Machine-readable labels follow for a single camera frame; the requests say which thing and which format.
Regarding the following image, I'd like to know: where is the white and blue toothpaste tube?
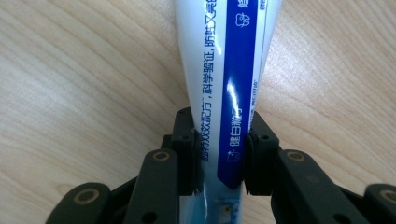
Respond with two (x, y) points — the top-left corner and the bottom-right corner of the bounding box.
(172, 0), (284, 224)

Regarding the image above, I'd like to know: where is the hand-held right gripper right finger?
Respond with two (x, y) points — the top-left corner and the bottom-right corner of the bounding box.
(243, 111), (281, 197)

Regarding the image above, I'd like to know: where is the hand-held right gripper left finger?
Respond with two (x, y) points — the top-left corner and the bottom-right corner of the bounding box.
(162, 106), (205, 197)

